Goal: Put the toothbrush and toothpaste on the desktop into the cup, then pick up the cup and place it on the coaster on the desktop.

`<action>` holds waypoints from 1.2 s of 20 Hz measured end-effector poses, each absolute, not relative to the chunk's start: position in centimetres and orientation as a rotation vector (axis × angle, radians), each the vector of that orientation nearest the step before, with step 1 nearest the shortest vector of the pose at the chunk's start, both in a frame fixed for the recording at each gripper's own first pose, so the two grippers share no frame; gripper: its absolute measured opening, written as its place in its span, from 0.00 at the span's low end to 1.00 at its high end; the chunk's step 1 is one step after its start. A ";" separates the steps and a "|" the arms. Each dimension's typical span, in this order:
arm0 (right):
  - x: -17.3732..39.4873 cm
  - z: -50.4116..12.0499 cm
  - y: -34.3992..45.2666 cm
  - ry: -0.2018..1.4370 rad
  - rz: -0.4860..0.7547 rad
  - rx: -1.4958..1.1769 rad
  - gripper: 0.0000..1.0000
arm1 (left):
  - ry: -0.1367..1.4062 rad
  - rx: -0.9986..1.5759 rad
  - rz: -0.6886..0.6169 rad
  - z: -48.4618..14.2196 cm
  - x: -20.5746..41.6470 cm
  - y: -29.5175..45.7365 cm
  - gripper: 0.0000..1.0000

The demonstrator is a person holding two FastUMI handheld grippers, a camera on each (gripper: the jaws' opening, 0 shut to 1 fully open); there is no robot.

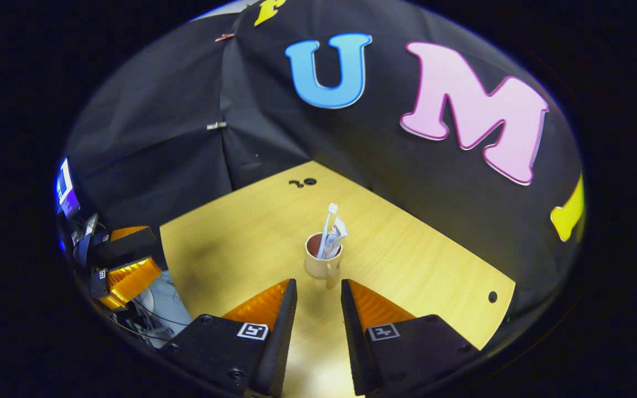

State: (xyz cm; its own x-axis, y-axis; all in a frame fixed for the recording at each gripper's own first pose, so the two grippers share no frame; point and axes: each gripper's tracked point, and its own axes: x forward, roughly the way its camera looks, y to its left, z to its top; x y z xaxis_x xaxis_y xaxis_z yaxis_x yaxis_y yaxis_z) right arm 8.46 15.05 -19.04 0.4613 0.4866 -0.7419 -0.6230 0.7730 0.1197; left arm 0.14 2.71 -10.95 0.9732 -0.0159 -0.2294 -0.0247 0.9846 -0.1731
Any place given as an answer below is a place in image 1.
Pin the beige cup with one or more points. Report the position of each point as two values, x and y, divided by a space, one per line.
316 268

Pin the black backdrop cloth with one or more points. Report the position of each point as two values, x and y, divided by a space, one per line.
407 182

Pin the white toothpaste tube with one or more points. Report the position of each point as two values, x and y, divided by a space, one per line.
336 237

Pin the white toothbrush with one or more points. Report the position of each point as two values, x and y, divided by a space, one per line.
329 218

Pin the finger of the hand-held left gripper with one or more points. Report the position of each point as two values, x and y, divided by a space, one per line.
130 246
130 279

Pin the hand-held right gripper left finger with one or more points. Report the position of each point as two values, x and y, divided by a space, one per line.
280 342

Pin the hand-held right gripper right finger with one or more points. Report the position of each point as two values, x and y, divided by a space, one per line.
354 342

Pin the silver cloth clip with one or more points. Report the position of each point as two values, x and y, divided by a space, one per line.
217 125

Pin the wooden desktop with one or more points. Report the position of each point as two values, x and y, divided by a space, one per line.
407 260

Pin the copper cloth clip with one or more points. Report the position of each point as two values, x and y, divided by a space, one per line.
224 37

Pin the computer monitor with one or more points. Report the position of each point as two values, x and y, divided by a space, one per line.
65 188

